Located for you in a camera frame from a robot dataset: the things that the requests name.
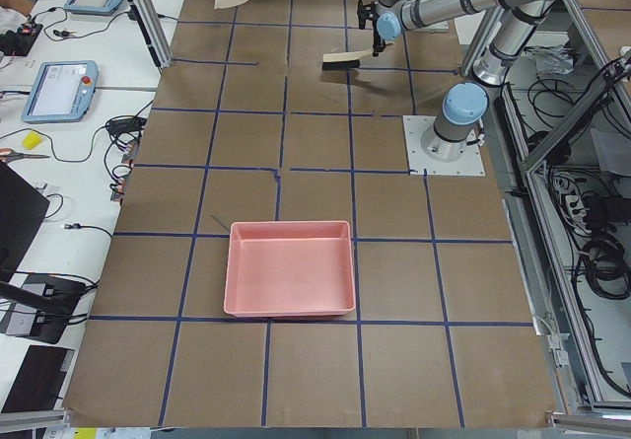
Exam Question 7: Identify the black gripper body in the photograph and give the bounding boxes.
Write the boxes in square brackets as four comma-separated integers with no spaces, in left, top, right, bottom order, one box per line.
[357,0,382,44]

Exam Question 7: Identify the cream hand brush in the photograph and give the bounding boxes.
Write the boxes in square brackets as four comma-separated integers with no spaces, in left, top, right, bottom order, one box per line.
[321,42,393,71]

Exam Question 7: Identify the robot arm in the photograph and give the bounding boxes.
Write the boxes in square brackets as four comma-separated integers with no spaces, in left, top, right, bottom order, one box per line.
[357,0,558,162]

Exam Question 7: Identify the pink plastic bin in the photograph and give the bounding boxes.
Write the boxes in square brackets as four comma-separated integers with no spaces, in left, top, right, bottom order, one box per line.
[223,221,356,318]

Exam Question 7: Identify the near teach pendant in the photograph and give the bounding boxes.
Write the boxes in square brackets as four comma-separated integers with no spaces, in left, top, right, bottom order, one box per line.
[22,60,100,124]

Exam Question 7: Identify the black laptop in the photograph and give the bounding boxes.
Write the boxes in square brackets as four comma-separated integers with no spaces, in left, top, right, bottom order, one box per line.
[0,163,49,282]

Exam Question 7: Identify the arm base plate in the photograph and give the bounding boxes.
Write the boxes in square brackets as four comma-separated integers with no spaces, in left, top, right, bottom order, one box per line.
[402,115,485,177]

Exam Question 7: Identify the aluminium frame post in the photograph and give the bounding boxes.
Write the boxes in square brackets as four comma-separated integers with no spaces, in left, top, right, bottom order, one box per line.
[127,0,173,70]

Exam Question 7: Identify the orange handled scissors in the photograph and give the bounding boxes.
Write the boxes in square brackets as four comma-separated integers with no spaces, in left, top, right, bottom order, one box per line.
[0,148,48,164]

